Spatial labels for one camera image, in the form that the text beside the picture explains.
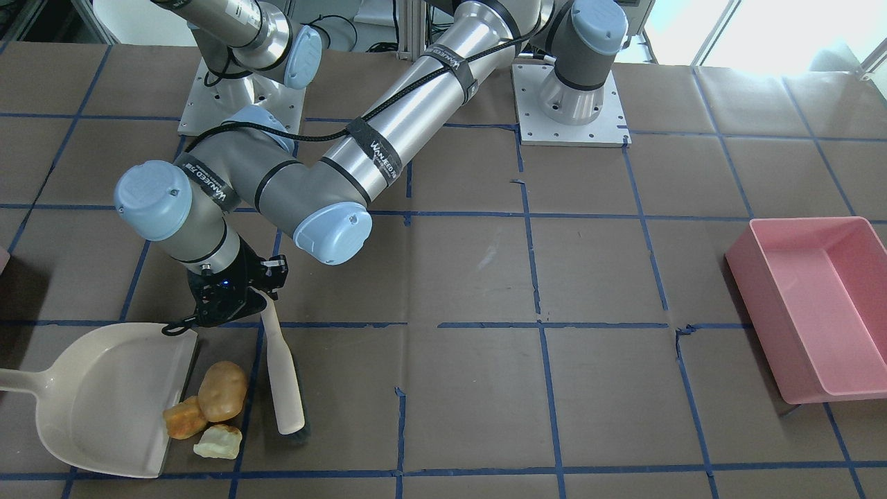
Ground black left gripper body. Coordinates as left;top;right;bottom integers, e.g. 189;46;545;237
186;243;288;326

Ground brown potato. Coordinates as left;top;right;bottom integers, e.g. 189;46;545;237
197;360;248;423

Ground cream brush black bristles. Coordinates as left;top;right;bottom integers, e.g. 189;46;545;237
257;290;310;444

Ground orange bread chunk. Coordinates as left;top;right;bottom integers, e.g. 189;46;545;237
162;395;208;440

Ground pale yellow food chunk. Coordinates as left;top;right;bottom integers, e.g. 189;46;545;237
193;424;242;460

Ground cream plastic dustpan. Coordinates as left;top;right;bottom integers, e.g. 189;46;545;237
1;322;197;479

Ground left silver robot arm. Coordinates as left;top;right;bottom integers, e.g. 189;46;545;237
114;1;629;337

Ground pink plastic bin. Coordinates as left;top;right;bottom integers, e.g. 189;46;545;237
726;217;886;405

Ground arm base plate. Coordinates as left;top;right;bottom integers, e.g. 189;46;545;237
177;60;306;137
512;63;633;148

